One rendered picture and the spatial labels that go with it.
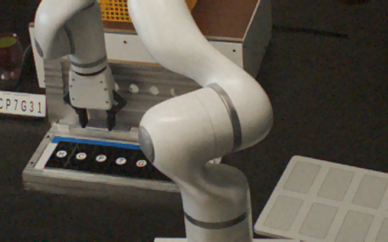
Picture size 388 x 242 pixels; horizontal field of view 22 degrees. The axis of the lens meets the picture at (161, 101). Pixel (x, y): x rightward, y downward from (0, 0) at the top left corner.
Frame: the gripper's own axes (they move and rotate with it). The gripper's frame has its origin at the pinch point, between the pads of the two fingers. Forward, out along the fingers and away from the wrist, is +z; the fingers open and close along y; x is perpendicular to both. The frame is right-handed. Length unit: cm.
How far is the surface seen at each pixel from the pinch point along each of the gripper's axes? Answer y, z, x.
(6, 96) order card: -28.3, 3.1, 10.5
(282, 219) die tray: 47, 7, -19
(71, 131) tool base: -8.5, 6.3, 3.0
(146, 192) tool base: 16.0, 7.0, -15.2
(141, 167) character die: 13.1, 4.9, -9.2
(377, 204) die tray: 66, 7, -10
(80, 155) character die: -2.3, 4.9, -7.2
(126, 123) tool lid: 6.0, 2.3, 3.1
